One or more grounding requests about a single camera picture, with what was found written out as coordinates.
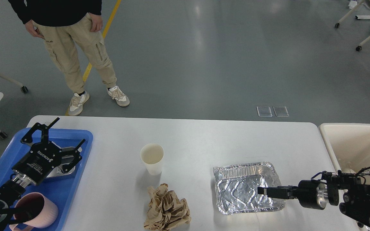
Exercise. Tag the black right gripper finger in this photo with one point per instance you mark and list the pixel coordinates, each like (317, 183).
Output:
(288, 188)
(274, 192)

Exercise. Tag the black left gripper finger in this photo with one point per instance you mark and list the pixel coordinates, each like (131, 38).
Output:
(69, 157)
(43, 128)

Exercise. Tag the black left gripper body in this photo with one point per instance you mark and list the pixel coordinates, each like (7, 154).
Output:
(37, 163)

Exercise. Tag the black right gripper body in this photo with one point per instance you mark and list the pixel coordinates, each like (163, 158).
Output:
(312, 194)

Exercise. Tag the aluminium foil tray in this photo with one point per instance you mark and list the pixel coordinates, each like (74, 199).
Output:
(236, 188)

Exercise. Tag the pink ribbed mug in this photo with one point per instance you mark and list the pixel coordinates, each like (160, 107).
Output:
(35, 211)

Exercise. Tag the white paper cup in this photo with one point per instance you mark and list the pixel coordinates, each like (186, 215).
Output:
(152, 156)

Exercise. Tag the brown paper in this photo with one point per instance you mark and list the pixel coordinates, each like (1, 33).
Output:
(165, 210)

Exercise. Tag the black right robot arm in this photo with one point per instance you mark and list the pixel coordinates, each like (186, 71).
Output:
(341, 189)

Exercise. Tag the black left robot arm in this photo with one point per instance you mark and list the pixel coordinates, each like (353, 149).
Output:
(11, 192)

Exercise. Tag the person's right hand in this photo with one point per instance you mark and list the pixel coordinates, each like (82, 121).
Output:
(32, 30)

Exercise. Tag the person's left hand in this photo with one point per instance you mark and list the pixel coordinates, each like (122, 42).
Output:
(97, 22)

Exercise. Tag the blue plastic tray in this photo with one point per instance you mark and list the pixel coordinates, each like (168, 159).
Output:
(60, 190)

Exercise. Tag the crumpled white cup in bin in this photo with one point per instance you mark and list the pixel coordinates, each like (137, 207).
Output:
(348, 171)

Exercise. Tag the beige plastic bin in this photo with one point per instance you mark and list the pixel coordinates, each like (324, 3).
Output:
(348, 145)

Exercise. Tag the clear floor plate right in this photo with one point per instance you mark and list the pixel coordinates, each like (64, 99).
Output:
(281, 111)

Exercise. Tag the clear floor plate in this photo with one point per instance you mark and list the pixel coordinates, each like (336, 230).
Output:
(264, 111)
(281, 111)

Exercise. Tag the clear floor plate left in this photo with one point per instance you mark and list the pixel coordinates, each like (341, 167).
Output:
(264, 111)

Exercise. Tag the person in beige trousers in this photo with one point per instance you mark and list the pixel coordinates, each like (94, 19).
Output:
(66, 24)

